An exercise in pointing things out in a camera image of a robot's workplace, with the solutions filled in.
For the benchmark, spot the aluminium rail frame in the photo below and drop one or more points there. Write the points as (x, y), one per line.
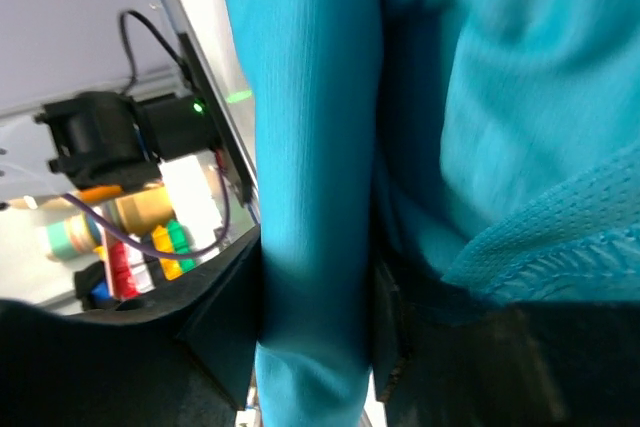
(52, 50)

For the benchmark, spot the tape rolls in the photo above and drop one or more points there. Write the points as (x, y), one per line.
(61, 233)

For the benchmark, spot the teal t-shirt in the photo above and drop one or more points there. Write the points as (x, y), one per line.
(498, 141)

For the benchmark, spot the colourful blocks clutter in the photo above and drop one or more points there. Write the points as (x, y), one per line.
(121, 272)

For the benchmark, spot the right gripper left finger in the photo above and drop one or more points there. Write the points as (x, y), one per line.
(180, 355)

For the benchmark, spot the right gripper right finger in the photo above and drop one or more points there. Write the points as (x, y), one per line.
(441, 358)

